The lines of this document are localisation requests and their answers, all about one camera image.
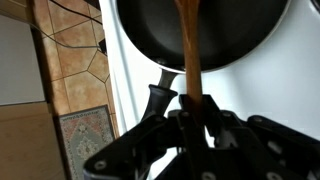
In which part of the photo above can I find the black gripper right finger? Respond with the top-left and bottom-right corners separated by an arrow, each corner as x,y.
203,95 -> 320,180

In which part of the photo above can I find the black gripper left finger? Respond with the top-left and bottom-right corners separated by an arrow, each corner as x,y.
83,95 -> 204,180

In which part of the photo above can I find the black frying pan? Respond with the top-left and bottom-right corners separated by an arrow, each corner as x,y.
116,0 -> 290,119

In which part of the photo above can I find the wooden spoon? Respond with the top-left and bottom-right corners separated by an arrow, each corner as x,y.
174,0 -> 203,125

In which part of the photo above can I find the patterned floor rug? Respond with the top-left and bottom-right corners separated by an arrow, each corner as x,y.
58,105 -> 115,180

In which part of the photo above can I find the white electric stove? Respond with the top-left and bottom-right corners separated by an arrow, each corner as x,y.
99,0 -> 320,180

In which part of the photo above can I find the wooden countertop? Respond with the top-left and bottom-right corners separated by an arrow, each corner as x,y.
0,102 -> 66,180

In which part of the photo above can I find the black floor cable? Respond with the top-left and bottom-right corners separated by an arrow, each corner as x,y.
30,0 -> 108,56

